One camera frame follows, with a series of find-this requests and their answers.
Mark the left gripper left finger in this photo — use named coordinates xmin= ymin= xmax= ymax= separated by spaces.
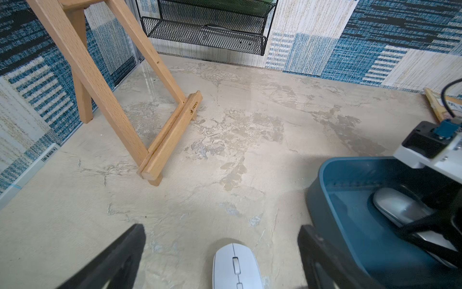
xmin=59 ymin=223 xmax=146 ymax=289

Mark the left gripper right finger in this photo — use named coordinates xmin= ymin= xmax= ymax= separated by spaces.
xmin=297 ymin=225 xmax=375 ymax=289

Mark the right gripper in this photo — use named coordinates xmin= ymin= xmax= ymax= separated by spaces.
xmin=397 ymin=181 xmax=462 ymax=267

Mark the silver mouse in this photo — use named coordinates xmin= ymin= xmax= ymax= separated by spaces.
xmin=372 ymin=187 xmax=462 ymax=269

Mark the teal plastic storage box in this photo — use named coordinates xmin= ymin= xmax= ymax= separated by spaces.
xmin=306 ymin=157 xmax=462 ymax=289

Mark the white slim mouse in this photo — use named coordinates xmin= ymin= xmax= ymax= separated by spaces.
xmin=212 ymin=243 xmax=263 ymax=289

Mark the wooden stand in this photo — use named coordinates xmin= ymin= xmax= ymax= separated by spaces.
xmin=26 ymin=0 xmax=203 ymax=187

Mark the black wire mesh shelf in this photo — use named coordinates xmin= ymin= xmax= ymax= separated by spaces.
xmin=135 ymin=0 xmax=278 ymax=56

